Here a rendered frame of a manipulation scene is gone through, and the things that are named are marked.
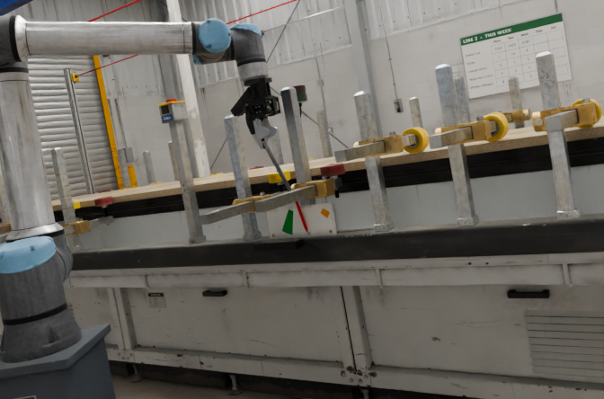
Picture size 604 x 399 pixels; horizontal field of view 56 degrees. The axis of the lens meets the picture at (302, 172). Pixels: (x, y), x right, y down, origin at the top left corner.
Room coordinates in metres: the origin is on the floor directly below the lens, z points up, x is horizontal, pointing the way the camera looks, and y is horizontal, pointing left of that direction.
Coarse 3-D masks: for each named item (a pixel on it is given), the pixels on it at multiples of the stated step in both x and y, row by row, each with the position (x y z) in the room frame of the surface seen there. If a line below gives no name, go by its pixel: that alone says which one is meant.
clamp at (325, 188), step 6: (318, 180) 1.80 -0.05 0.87; (324, 180) 1.75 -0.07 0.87; (330, 180) 1.76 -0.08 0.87; (294, 186) 1.80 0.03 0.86; (300, 186) 1.78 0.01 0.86; (318, 186) 1.75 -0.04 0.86; (324, 186) 1.74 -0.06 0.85; (330, 186) 1.76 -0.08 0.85; (318, 192) 1.75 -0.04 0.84; (324, 192) 1.74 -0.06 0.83; (330, 192) 1.75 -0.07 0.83; (306, 198) 1.78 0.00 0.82; (312, 198) 1.77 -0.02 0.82
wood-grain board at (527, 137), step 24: (600, 120) 1.78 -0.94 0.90; (480, 144) 1.69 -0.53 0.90; (504, 144) 1.65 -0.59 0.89; (528, 144) 1.61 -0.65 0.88; (264, 168) 2.85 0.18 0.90; (288, 168) 2.36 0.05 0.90; (312, 168) 2.02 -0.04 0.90; (360, 168) 1.91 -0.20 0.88; (120, 192) 3.04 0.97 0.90; (144, 192) 2.51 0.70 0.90; (168, 192) 2.43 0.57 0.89; (0, 216) 3.18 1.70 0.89
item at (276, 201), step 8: (336, 184) 1.85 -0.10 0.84; (288, 192) 1.65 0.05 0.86; (296, 192) 1.66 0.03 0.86; (304, 192) 1.70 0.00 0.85; (312, 192) 1.73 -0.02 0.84; (264, 200) 1.53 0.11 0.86; (272, 200) 1.56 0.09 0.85; (280, 200) 1.59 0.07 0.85; (288, 200) 1.62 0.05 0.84; (296, 200) 1.66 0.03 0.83; (256, 208) 1.54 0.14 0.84; (264, 208) 1.53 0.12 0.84; (272, 208) 1.56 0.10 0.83
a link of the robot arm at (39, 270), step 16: (32, 240) 1.45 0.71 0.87; (48, 240) 1.43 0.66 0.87; (0, 256) 1.37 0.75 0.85; (16, 256) 1.36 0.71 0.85; (32, 256) 1.38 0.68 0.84; (48, 256) 1.41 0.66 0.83; (0, 272) 1.36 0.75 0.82; (16, 272) 1.36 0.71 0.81; (32, 272) 1.37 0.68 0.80; (48, 272) 1.40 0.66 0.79; (64, 272) 1.51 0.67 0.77; (0, 288) 1.37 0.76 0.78; (16, 288) 1.36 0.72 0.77; (32, 288) 1.37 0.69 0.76; (48, 288) 1.39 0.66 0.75; (0, 304) 1.38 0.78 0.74; (16, 304) 1.36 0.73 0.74; (32, 304) 1.36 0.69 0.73; (48, 304) 1.38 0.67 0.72
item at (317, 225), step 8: (280, 208) 1.84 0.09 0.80; (288, 208) 1.82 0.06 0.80; (296, 208) 1.80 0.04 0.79; (304, 208) 1.79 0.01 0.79; (312, 208) 1.77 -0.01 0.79; (320, 208) 1.75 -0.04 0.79; (328, 208) 1.74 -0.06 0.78; (272, 216) 1.86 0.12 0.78; (280, 216) 1.84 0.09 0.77; (296, 216) 1.81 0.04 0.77; (304, 216) 1.79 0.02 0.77; (312, 216) 1.77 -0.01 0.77; (320, 216) 1.76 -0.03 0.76; (328, 216) 1.74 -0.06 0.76; (272, 224) 1.86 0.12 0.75; (280, 224) 1.84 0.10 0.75; (296, 224) 1.81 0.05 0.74; (312, 224) 1.77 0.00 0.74; (320, 224) 1.76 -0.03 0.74; (328, 224) 1.74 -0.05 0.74; (272, 232) 1.86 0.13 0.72; (280, 232) 1.84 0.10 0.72; (296, 232) 1.81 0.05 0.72; (304, 232) 1.79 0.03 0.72; (312, 232) 1.78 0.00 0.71; (320, 232) 1.76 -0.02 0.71; (328, 232) 1.74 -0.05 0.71; (336, 232) 1.73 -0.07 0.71
